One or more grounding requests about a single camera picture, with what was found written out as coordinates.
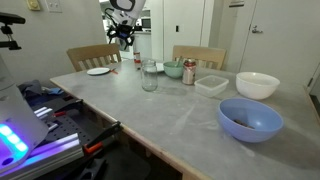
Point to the clear plastic container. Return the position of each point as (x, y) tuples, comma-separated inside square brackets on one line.
[(211, 85)]

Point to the near wooden chair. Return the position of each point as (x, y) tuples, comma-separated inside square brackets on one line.
[(84, 58)]

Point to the teal bowl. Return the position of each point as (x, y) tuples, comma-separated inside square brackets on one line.
[(173, 69)]

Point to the wooden chair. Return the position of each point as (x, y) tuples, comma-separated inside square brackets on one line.
[(205, 57), (84, 58)]

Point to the robot base with lights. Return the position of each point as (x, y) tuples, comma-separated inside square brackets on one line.
[(20, 129)]

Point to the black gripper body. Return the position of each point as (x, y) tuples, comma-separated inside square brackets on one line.
[(121, 31)]

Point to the red labelled tin can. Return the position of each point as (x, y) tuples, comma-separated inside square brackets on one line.
[(137, 60)]

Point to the black camera on mount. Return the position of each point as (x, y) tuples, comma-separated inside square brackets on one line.
[(9, 19)]

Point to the black orange clamp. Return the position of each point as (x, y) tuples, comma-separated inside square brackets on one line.
[(96, 143)]

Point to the near white plate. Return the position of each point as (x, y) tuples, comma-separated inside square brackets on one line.
[(98, 71)]

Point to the white door with handle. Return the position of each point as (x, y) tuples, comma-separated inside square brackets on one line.
[(284, 40)]

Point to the left wooden chair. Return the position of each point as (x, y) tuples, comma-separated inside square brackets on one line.
[(205, 57)]

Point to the clear glass jar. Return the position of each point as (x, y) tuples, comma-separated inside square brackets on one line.
[(149, 75)]

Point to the blue bowl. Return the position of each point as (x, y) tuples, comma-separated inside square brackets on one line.
[(248, 120)]

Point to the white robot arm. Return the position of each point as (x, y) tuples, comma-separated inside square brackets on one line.
[(124, 16)]

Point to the utensil in teal bowl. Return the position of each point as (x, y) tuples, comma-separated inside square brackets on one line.
[(179, 60)]

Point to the white bowl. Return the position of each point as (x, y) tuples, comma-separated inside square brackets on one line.
[(255, 85)]

